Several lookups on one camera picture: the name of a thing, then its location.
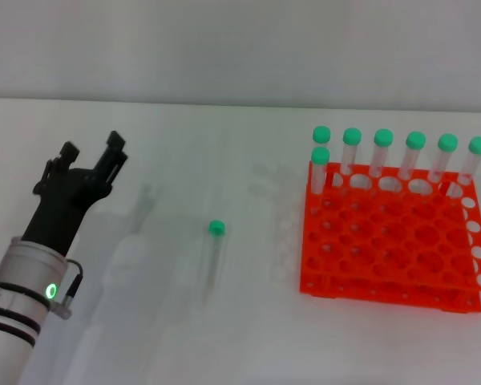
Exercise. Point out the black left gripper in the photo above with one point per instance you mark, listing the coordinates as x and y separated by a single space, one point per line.
60 204

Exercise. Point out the clear test tube green cap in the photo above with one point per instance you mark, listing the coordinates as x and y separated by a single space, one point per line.
447 142
217 228
322 134
478 145
415 140
383 137
320 155
352 136

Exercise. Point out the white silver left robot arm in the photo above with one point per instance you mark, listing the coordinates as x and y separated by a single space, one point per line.
12 288

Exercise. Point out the orange plastic test tube rack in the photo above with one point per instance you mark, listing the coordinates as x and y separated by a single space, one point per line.
389 236

